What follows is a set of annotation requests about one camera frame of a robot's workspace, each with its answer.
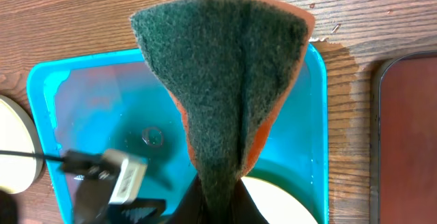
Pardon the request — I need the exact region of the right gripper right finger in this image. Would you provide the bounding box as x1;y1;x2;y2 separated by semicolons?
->
234;180;268;224

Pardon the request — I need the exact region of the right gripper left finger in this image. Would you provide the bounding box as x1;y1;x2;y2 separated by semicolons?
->
167;176;205;224

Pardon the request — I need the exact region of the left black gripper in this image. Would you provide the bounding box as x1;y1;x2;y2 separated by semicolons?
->
73;180;167;224

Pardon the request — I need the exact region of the yellow-green plate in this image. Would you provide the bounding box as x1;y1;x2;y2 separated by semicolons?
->
1;96;43;194
242;176;318;224

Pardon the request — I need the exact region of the dark sponge with red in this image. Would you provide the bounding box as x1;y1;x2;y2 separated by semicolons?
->
130;0;315;216

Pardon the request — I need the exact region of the teal plastic tray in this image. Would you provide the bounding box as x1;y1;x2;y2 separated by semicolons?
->
27;46;329;223

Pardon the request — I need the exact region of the dark red black-rimmed tray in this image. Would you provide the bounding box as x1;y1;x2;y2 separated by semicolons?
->
369;51;436;223

